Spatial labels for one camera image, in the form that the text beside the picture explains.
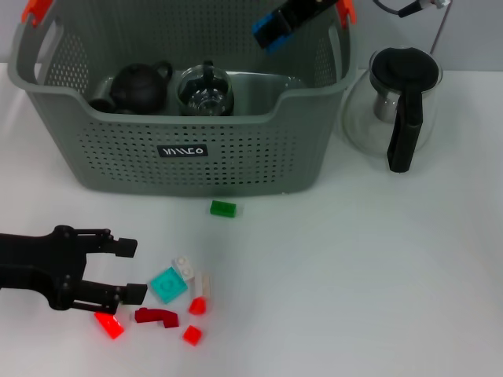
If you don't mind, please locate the dark red arch brick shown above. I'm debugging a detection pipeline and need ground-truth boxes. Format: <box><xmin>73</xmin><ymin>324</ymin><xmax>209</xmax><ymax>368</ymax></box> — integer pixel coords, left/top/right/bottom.
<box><xmin>134</xmin><ymin>307</ymin><xmax>180</xmax><ymax>329</ymax></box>

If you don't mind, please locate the bright green toy brick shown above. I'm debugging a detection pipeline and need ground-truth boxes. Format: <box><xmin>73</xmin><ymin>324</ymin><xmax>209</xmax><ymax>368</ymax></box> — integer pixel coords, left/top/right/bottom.
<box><xmin>210</xmin><ymin>199</ymin><xmax>239</xmax><ymax>218</ymax></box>

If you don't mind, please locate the teal square toy brick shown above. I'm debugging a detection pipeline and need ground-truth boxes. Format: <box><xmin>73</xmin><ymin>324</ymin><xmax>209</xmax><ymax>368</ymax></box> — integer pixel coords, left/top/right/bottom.
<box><xmin>149</xmin><ymin>266</ymin><xmax>189</xmax><ymax>304</ymax></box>

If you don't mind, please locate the long red brick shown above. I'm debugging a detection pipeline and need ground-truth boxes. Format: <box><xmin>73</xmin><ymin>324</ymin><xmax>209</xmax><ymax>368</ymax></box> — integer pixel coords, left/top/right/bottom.
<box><xmin>94</xmin><ymin>312</ymin><xmax>126</xmax><ymax>341</ymax></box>

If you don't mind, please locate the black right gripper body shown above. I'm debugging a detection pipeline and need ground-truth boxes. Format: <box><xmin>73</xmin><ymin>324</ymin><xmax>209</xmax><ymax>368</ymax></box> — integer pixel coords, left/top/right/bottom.
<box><xmin>281</xmin><ymin>0</ymin><xmax>340</xmax><ymax>31</ymax></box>

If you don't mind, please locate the black clay teapot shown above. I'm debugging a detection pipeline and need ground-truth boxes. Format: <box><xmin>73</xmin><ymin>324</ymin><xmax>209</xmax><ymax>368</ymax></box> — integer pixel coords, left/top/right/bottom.
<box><xmin>108</xmin><ymin>59</ymin><xmax>174</xmax><ymax>115</ymax></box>

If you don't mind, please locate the small red square brick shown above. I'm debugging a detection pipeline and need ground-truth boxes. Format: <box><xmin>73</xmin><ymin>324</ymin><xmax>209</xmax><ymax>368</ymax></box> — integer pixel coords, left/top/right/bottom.
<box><xmin>182</xmin><ymin>324</ymin><xmax>204</xmax><ymax>346</ymax></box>

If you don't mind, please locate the white toy brick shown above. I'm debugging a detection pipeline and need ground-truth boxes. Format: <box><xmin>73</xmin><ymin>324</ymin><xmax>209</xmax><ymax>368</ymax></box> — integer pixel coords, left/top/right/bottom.
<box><xmin>172</xmin><ymin>257</ymin><xmax>196</xmax><ymax>280</ymax></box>

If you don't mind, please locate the blue square toy brick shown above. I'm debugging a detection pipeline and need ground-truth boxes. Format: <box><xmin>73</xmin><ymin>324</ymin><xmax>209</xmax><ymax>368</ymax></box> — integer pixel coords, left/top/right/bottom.
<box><xmin>251</xmin><ymin>10</ymin><xmax>295</xmax><ymax>56</ymax></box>

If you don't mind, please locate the right gripper cable with plug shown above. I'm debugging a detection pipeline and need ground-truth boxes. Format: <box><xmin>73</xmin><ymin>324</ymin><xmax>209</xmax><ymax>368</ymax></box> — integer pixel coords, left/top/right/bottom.
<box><xmin>371</xmin><ymin>0</ymin><xmax>452</xmax><ymax>19</ymax></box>

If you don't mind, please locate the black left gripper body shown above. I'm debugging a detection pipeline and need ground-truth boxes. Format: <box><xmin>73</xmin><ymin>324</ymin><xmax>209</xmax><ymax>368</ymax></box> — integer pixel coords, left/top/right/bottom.
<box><xmin>0</xmin><ymin>225</ymin><xmax>90</xmax><ymax>311</ymax></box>

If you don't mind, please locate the glass pitcher black lid handle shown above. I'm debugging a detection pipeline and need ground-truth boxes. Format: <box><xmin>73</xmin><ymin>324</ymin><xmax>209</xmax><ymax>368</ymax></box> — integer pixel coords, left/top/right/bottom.
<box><xmin>340</xmin><ymin>45</ymin><xmax>444</xmax><ymax>174</ymax></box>

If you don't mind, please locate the clear translucent toy brick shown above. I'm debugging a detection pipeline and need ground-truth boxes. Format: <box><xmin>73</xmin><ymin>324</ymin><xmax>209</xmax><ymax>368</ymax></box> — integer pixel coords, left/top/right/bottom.
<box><xmin>190</xmin><ymin>270</ymin><xmax>213</xmax><ymax>300</ymax></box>

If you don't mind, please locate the orange bin handle clip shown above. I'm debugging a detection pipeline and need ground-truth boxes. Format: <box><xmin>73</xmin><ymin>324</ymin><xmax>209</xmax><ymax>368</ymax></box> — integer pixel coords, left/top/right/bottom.
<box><xmin>333</xmin><ymin>0</ymin><xmax>358</xmax><ymax>27</ymax></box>
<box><xmin>21</xmin><ymin>0</ymin><xmax>54</xmax><ymax>27</ymax></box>

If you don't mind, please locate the grey perforated storage bin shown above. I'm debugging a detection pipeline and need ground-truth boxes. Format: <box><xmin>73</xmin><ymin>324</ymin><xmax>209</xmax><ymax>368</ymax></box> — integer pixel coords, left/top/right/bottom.
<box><xmin>7</xmin><ymin>0</ymin><xmax>358</xmax><ymax>197</ymax></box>

